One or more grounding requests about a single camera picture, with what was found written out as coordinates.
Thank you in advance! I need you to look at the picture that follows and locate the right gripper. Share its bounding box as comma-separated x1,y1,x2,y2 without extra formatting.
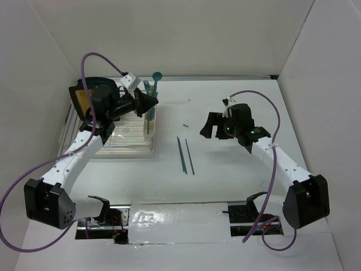
200,112,241,139

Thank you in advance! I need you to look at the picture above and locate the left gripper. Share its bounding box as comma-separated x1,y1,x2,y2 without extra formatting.
107,87,158,120

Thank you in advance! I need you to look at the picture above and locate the green plastic fork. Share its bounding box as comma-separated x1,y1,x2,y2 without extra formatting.
143,80,151,95

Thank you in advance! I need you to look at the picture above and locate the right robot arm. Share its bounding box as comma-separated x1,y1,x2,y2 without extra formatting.
200,103,330,229

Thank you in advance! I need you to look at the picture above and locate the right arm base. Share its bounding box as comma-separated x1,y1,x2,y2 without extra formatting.
222,191,283,237

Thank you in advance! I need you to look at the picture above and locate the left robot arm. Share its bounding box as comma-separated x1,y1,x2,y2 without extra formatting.
24,85,159,229

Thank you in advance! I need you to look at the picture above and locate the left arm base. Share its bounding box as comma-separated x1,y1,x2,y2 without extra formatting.
75,195,130,244

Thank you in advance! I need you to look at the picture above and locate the white utensil holder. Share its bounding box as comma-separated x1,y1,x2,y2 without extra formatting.
143,106,156,142

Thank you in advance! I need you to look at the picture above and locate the white dish drying rack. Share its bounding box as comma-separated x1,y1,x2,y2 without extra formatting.
59,89,156,156

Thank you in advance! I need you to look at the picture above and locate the yellow plate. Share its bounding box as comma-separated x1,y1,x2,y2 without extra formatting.
69,85,90,121

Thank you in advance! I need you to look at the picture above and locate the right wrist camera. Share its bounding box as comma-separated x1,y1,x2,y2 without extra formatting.
222,97,236,117

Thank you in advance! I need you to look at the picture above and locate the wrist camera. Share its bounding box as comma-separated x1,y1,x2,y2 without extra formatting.
120,73,141,92
222,97,236,117

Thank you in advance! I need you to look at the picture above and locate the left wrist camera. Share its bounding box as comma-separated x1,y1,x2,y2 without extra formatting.
120,73,141,92

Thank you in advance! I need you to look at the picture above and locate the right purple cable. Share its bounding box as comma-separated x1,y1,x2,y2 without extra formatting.
222,90,297,251

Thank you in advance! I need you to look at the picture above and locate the purple cable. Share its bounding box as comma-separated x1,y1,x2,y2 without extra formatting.
0,52,126,252
222,90,297,251

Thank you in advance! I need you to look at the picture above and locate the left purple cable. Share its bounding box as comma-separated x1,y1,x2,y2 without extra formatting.
0,52,126,252

